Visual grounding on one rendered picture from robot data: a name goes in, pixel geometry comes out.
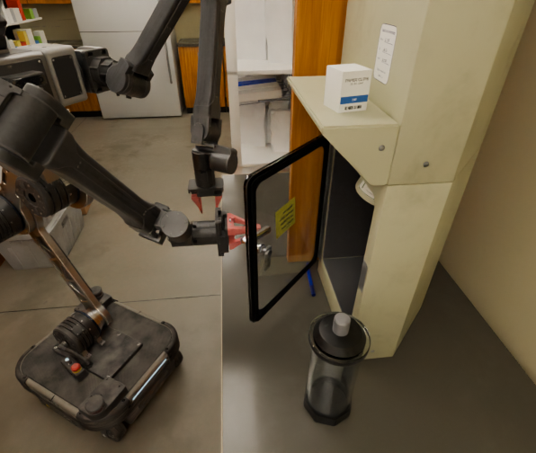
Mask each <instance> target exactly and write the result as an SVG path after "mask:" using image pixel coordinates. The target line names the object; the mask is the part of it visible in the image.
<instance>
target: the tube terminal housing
mask: <svg viewBox="0 0 536 453"><path fill-rule="evenodd" d="M534 2H535V0H348V2H347V10H346V18H345V26H344V42H343V50H342V58H341V65H342V64H357V65H360V66H363V67H367V68H370V69H372V75H371V85H370V90H369V96H368V100H370V101H371V102H372V103H374V104H375V105H376V106H377V107H379V108H380V109H381V110H382V111H384V112H385V113H386V114H388V115H389V116H390V118H392V119H393V120H394V121H396V122H397V123H398V125H399V126H400V127H399V131H398V138H397V142H396V146H395V150H394V155H393V158H392V163H391V167H390V171H389V178H388V182H387V183H386V184H385V185H381V186H373V185H370V184H369V183H368V182H367V181H366V180H365V179H364V178H363V177H362V176H361V177H362V179H363V180H364V181H365V183H366V184H367V186H368V187H369V188H370V190H371V192H372V193H373V196H374V200H375V206H374V211H373V216H372V220H371V228H370V232H369V237H368V241H367V245H366V250H365V255H364V259H363V260H364V261H365V262H366V264H367V266H368V270H367V274H366V278H365V282H364V286H363V291H362V292H361V290H360V288H359V286H358V288H357V293H356V298H355V302H354V306H353V314H352V316H354V317H356V318H357V319H359V320H360V321H361V322H362V323H363V324H364V325H365V326H366V328H367V329H368V331H369V334H370V337H371V346H370V349H369V352H368V354H367V356H366V358H365V360H366V359H375V358H384V357H392V356H393V355H394V353H395V352H396V350H397V348H398V346H399V344H400V343H401V341H402V340H403V338H404V336H405V334H406V332H407V330H408V328H409V327H410V325H411V324H412V322H413V321H414V319H415V316H416V315H417V313H418V311H419V309H420V308H421V306H422V304H423V301H424V297H425V294H426V291H427V290H428V287H429V284H430V282H431V279H432V276H433V273H434V270H435V268H436V265H437V262H438V261H439V258H440V255H441V252H442V249H443V246H444V244H445V241H446V238H447V236H448V234H449V231H450V229H451V224H452V222H453V219H454V217H455V214H456V212H457V209H458V206H459V205H460V200H461V198H462V195H463V192H464V191H465V188H466V185H467V183H468V180H469V177H470V174H471V171H472V168H473V166H474V163H475V161H476V159H477V156H478V152H479V149H480V147H481V144H482V142H483V139H484V136H485V135H486V132H487V128H488V125H489V122H490V121H491V118H492V115H493V113H494V110H495V107H496V104H497V101H498V98H499V96H500V93H501V91H502V89H503V86H504V83H505V79H506V77H507V75H508V72H509V69H510V66H511V65H512V62H513V59H514V55H515V52H516V50H517V48H518V45H519V43H520V40H521V37H522V35H523V31H524V28H525V26H526V23H527V21H528V19H529V16H530V13H531V11H532V7H533V5H534ZM382 22H384V23H388V24H392V25H396V26H398V33H397V37H396V43H395V48H394V52H393V58H392V62H391V67H390V72H389V80H388V85H387V86H385V85H384V84H382V83H381V82H379V81H378V80H376V79H374V78H373V71H374V66H375V60H376V55H377V48H378V43H379V37H380V27H381V23H382ZM334 157H335V148H334V156H333V163H332V172H333V165H334ZM332 172H331V180H330V187H329V195H328V203H329V196H330V188H331V181H332ZM328 203H327V211H328ZM327 211H326V218H327ZM325 233H326V225H325ZM324 242H325V234H324ZM324 242H323V249H324ZM323 249H322V257H321V262H320V260H318V268H317V270H318V273H319V276H320V279H321V281H322V284H323V287H324V290H325V293H326V297H327V300H328V303H329V306H330V308H331V311H332V312H334V311H336V312H341V309H340V306H339V304H338V302H337V299H336V296H335V293H334V290H333V287H332V285H331V282H330V279H329V277H328V275H327V272H326V267H325V265H324V263H323Z"/></svg>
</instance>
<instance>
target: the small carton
mask: <svg viewBox="0 0 536 453"><path fill-rule="evenodd" d="M371 75H372V69H370V68H367V67H363V66H360V65H357V64H342V65H331V66H327V67H326V86H325V96H324V105H325V106H326V107H328V108H330V109H331V110H333V111H335V112H337V113H344V112H352V111H366V108H367V102H368V96H369V90H370V85H371Z"/></svg>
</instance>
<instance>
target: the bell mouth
mask: <svg viewBox="0 0 536 453"><path fill-rule="evenodd" d="M355 189H356V191H357V193H358V194H359V195H360V196H361V197H362V198H363V199H364V200H366V201H367V202H369V203H370V204H371V205H373V206H375V200H374V196H373V193H372V192H371V190H370V188H369V187H368V186H367V184H366V183H365V181H364V180H363V179H362V177H360V178H359V180H358V181H357V183H356V184H355Z"/></svg>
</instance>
